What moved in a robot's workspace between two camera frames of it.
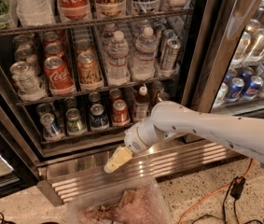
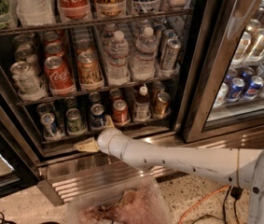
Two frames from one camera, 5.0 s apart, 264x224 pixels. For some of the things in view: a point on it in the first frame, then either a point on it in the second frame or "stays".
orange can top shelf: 110,1 stays
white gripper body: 134,140 to 109,141
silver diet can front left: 27,82 stays
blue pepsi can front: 98,121 stays
